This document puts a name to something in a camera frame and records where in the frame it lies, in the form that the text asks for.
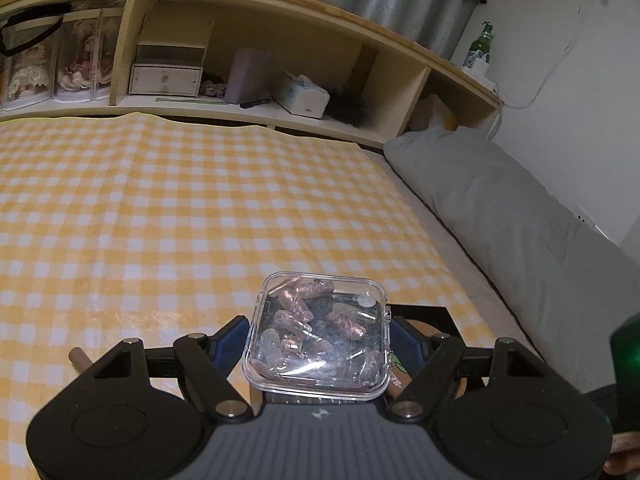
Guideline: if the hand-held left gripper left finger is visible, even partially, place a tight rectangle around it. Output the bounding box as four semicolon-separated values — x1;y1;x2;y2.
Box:
82;316;254;424

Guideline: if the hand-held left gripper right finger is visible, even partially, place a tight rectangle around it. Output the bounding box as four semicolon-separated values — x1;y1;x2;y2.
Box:
385;317;557;422

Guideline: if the black box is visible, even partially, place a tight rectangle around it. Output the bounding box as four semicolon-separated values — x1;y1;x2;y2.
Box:
385;302;474;392

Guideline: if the clear box of pink nails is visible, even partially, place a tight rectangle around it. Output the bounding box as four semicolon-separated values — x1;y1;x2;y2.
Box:
242;271;392;401

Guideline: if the person's right hand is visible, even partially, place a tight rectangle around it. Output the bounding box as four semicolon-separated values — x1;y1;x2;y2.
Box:
602;432;640;476

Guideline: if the white mattress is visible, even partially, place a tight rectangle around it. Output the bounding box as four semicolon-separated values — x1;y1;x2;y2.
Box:
360;147;546;362

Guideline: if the yellow checked blanket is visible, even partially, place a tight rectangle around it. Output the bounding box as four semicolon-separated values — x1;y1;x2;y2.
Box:
0;112;494;480

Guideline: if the grey pillow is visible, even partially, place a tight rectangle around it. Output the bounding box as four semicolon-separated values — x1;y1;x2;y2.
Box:
382;125;640;397

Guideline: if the white plastic bag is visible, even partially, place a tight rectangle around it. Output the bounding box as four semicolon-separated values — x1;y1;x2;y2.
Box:
425;95;459;131

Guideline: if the black fluffy object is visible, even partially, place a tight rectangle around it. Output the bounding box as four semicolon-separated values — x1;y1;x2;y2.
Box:
322;87;371;129

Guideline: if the white tissue box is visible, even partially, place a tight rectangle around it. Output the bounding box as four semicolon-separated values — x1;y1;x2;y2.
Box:
272;71;331;120

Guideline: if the purple cylinder container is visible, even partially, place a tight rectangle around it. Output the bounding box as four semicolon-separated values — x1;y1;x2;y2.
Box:
224;47;271;106

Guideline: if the small cream drawer organizer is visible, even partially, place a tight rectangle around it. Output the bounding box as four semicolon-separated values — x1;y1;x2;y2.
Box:
129;12;214;97

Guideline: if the green bottle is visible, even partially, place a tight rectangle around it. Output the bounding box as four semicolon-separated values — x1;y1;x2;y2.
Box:
467;21;496;69

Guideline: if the wooden headboard shelf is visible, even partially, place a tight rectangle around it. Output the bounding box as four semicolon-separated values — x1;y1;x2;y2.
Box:
0;0;506;149

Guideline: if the clear doll display case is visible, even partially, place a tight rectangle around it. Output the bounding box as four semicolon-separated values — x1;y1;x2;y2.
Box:
52;2;124;104

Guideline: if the white wall socket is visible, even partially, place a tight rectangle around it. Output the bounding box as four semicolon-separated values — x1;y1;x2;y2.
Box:
572;205;609;241

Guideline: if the white cable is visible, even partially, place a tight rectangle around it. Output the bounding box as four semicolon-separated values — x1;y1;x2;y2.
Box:
492;0;599;139

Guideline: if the doll case with black strap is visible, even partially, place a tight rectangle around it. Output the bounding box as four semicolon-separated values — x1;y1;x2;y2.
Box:
0;2;64;111

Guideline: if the black strap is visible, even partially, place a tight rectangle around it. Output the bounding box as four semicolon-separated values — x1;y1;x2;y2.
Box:
0;2;71;56

